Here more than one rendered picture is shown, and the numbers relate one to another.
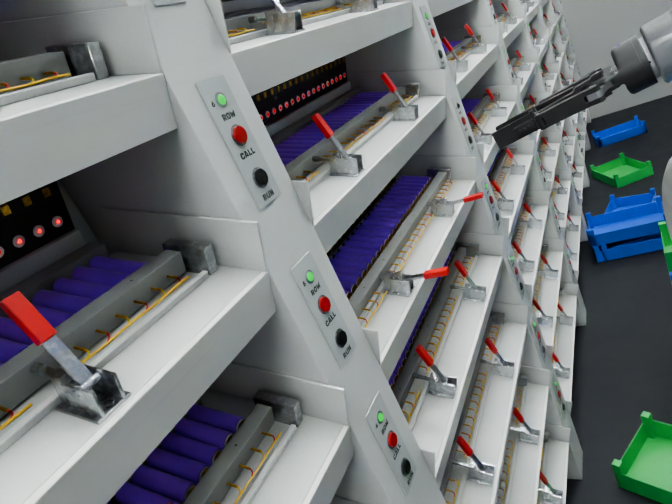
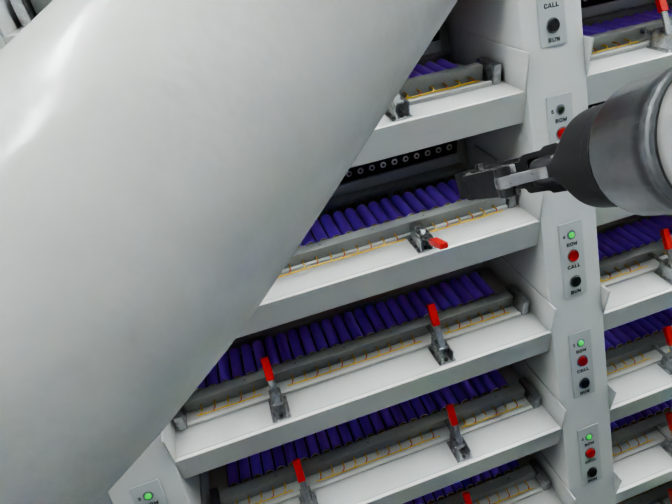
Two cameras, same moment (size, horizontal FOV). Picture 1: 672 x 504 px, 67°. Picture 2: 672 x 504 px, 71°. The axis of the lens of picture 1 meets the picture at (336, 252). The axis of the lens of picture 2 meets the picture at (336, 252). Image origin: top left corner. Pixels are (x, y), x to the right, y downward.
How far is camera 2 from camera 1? 0.69 m
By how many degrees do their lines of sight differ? 44
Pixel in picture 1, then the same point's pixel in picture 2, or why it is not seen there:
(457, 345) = (350, 384)
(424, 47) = (515, 13)
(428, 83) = (512, 67)
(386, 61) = (482, 23)
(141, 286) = not seen: outside the picture
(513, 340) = (518, 431)
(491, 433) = (366, 486)
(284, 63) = not seen: hidden behind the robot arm
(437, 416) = (244, 424)
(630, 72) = (565, 167)
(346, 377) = not seen: hidden behind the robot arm
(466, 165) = (533, 196)
